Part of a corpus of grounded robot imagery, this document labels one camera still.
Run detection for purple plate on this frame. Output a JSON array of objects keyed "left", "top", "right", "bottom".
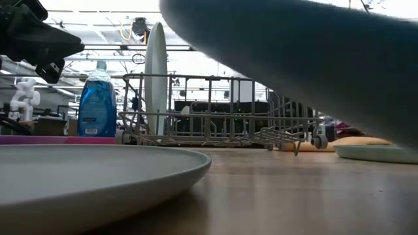
[{"left": 0, "top": 134, "right": 69, "bottom": 146}]

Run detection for large pale mint plate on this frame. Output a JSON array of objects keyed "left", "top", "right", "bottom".
[{"left": 144, "top": 22, "right": 169, "bottom": 136}]

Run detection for large grey plate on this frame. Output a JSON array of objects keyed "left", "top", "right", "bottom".
[{"left": 0, "top": 144, "right": 212, "bottom": 235}]

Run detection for large blue plate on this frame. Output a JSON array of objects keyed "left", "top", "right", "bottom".
[{"left": 159, "top": 0, "right": 418, "bottom": 149}]

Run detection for small teal plate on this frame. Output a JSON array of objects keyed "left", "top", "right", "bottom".
[{"left": 332, "top": 144, "right": 418, "bottom": 165}]

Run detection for blue dish soap bottle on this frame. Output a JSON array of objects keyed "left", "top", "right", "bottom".
[{"left": 77, "top": 61, "right": 118, "bottom": 138}]

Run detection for red storage bins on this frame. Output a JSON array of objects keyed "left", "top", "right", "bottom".
[{"left": 334, "top": 121, "right": 364, "bottom": 138}]

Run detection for yellow cloth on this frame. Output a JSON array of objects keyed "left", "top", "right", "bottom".
[{"left": 277, "top": 136, "right": 393, "bottom": 153}]

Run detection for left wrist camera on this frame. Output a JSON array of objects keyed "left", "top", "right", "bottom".
[{"left": 35, "top": 57, "right": 65, "bottom": 84}]

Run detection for black ceiling cable reel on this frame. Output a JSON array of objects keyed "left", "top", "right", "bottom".
[{"left": 131, "top": 16, "right": 152, "bottom": 45}]

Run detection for grey wire dish rack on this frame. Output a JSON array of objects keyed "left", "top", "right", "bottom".
[{"left": 114, "top": 72, "right": 329, "bottom": 157}]

